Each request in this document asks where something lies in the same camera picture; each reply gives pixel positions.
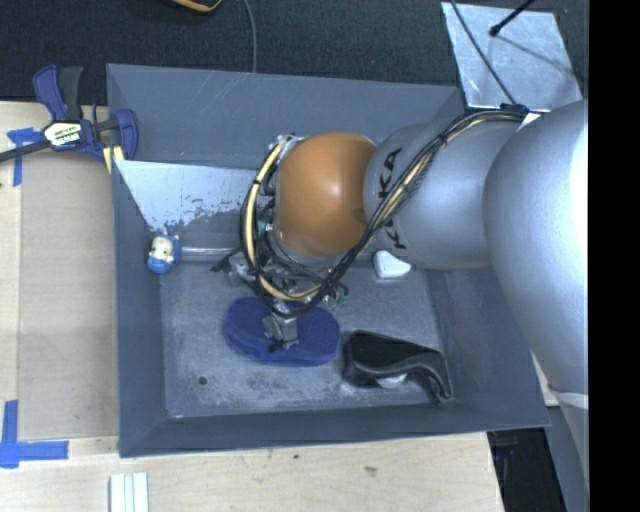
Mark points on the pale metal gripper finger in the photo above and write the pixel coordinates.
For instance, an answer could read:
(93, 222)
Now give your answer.
(272, 327)
(290, 332)

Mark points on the dark blue oval sponge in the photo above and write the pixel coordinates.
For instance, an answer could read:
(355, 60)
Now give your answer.
(315, 335)

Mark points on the black curved plastic thing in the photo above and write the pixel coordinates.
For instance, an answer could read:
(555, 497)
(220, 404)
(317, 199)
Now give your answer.
(380, 352)

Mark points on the small white rounded block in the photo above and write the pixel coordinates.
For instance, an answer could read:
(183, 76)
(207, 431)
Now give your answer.
(390, 265)

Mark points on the white and blue toy figure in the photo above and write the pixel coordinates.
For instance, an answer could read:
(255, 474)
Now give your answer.
(162, 252)

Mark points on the grey metal bin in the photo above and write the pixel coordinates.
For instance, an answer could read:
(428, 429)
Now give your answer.
(210, 115)

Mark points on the pale wood flat board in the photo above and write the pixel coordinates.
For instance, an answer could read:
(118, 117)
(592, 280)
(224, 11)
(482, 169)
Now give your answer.
(65, 300)

